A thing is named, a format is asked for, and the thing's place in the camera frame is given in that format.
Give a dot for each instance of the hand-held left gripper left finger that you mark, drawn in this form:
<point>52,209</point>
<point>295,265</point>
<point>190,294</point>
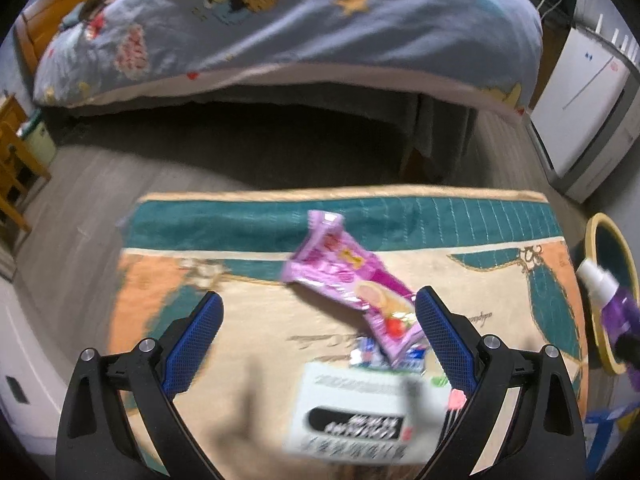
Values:
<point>195,345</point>

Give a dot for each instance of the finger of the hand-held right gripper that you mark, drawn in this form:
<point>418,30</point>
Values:
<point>631,365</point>

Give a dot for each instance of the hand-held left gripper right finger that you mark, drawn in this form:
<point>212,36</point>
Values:
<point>445,340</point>

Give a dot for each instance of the purple spray bottle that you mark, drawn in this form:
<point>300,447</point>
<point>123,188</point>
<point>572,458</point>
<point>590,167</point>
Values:
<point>617,310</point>

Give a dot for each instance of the white box with black label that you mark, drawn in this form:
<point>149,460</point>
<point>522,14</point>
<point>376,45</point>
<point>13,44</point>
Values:
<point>350,395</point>

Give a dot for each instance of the pink snack wrapper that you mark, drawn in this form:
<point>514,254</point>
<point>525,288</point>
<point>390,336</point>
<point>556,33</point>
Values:
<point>345,270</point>

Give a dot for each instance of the blue bin with yellow rim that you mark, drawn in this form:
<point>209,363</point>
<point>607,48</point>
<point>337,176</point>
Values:
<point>595,240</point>

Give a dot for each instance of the teal and orange rug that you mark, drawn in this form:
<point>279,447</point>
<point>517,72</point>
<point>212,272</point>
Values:
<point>250,300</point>

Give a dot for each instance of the small blue and white wrapper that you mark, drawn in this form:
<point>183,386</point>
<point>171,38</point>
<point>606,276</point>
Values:
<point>365,355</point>

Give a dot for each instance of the white cabinet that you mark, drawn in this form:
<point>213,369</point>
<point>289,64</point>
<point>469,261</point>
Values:
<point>25,350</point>

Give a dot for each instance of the white and green container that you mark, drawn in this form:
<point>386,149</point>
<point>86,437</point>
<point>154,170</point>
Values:
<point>42,142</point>

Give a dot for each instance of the wooden chair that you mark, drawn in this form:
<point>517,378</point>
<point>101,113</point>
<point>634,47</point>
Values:
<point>15,160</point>

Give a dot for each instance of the white standing air conditioner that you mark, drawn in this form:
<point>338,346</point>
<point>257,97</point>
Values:
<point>585,110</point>

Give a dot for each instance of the blue printed quilt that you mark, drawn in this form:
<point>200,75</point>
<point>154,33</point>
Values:
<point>350,50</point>

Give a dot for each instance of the wooden headboard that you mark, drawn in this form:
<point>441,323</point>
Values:
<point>50,15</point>

